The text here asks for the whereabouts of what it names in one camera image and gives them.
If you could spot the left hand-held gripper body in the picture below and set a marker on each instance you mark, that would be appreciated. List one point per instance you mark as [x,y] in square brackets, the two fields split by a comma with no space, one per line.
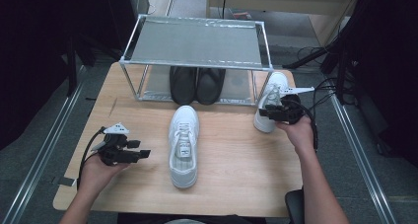
[116,153]

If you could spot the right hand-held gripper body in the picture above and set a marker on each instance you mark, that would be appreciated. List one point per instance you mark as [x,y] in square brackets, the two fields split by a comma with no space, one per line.
[291,110]

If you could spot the white sneaker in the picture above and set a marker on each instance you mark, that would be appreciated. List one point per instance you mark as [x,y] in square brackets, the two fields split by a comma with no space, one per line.
[184,145]
[271,92]

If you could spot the black slipper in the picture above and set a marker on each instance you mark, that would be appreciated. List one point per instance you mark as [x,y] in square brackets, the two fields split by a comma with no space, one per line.
[182,86]
[210,86]

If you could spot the metal two-tier shoe rack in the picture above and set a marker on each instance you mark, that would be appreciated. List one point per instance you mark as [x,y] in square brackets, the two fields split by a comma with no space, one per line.
[197,43]

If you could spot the person's right hand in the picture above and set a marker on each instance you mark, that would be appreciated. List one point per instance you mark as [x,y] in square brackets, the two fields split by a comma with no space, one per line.
[300,135]

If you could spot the person's left hand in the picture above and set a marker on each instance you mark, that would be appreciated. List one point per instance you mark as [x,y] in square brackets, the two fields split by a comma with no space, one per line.
[95,174]

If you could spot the grey tape piece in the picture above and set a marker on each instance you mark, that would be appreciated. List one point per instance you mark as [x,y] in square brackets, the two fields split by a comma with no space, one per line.
[64,181]

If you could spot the black tripod stand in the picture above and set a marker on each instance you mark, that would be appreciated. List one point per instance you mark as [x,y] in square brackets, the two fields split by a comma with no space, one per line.
[315,56]

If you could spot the person's grey shirt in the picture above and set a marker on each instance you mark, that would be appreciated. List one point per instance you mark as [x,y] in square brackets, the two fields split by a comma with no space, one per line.
[184,221]

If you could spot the red object on floor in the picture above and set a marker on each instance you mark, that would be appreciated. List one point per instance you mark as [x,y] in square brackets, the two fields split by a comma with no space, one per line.
[241,14]

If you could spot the black chair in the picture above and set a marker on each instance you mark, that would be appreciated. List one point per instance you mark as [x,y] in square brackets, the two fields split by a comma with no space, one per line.
[295,207]

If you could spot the dark curtain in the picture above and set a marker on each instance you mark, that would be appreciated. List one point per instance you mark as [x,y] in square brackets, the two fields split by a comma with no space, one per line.
[49,36]

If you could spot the metal floor rail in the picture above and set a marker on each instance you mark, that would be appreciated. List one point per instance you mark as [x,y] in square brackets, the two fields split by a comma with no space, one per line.
[36,164]
[361,158]

